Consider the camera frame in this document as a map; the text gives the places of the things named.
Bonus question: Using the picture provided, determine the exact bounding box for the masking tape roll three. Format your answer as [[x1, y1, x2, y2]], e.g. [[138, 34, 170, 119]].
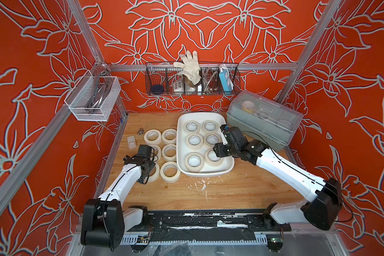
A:
[[150, 145, 162, 162]]

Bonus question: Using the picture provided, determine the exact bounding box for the masking tape roll four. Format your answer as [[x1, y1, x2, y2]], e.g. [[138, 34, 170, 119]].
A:
[[144, 129, 162, 145]]

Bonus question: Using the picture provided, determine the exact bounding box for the masking tape roll five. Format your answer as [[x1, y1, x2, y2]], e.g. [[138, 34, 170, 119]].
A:
[[162, 144, 177, 162]]

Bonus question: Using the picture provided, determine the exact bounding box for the masking tape roll ten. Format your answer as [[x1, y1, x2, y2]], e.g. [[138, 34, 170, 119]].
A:
[[160, 162, 181, 183]]

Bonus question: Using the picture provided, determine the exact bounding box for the masking tape roll one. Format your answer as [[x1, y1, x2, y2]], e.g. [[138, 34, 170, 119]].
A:
[[162, 129, 177, 145]]

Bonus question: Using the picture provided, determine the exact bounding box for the masking tape roll nine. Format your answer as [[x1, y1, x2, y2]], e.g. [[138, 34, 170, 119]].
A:
[[204, 133, 223, 147]]

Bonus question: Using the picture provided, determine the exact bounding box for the white plastic storage tray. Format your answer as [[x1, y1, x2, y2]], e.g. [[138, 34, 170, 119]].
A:
[[176, 112, 235, 177]]

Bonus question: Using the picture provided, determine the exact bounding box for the masking tape roll two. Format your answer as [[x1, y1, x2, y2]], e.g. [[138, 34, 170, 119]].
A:
[[183, 121, 201, 134]]

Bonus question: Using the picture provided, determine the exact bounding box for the masking tape roll seven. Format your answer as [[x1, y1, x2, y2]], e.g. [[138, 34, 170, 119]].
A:
[[201, 120, 219, 134]]

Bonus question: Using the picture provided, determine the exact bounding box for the masking tape roll eight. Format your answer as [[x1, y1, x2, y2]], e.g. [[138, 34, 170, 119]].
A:
[[186, 133, 204, 150]]

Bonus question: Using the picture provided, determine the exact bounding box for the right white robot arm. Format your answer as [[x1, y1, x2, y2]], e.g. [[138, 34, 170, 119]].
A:
[[213, 125, 343, 231]]

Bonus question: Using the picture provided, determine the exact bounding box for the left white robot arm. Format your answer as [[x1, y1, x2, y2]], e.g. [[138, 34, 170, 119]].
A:
[[81, 145, 156, 251]]

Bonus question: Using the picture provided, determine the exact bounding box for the masking tape roll twelve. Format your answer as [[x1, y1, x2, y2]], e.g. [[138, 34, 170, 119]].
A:
[[147, 163, 160, 183]]

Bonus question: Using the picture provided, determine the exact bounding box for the small clear plastic box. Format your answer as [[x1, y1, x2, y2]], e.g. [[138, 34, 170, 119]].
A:
[[127, 135, 137, 150]]

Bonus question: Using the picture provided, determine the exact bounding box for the grey lidded plastic box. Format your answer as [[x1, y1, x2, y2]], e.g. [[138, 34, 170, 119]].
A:
[[227, 90, 304, 151]]

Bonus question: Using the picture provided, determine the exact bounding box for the masking tape roll eleven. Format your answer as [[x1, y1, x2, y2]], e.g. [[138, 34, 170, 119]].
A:
[[204, 149, 224, 167]]

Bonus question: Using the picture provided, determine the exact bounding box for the masking tape roll six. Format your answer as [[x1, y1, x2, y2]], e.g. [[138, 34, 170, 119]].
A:
[[185, 152, 204, 173]]

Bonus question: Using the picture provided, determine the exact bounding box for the dark blue round container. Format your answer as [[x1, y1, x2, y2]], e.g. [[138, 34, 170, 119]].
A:
[[150, 84, 165, 95]]

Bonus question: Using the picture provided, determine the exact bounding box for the blue white device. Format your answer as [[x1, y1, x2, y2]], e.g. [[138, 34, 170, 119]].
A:
[[219, 64, 234, 95]]

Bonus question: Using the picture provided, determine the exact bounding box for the white power strip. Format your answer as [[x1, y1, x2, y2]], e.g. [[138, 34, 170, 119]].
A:
[[171, 78, 185, 93]]

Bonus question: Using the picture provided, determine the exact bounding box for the white work glove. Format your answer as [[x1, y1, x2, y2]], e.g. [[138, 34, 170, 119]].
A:
[[173, 51, 201, 86]]

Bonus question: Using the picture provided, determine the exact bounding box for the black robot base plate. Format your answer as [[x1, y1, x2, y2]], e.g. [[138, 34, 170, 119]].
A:
[[121, 209, 291, 245]]

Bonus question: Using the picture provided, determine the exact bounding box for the white mesh wall basket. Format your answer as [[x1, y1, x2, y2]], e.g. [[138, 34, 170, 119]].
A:
[[64, 71, 120, 122]]

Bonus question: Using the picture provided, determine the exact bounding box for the black wire wall basket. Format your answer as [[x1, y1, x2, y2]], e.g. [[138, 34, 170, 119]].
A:
[[145, 62, 242, 96]]

